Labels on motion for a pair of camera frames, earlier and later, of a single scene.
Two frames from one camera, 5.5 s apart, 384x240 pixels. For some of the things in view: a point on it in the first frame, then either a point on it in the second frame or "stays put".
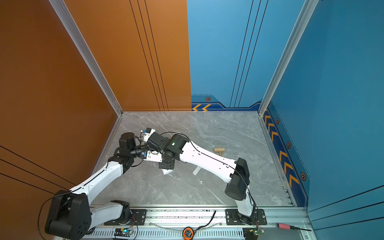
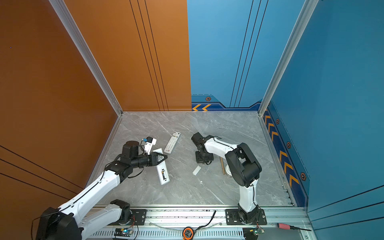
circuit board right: (252, 233) stays put
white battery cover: (196, 170) stays put
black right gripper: (164, 166) to (210, 159)
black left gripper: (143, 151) to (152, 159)
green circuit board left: (121, 232) stays put
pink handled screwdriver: (289, 227) stays put
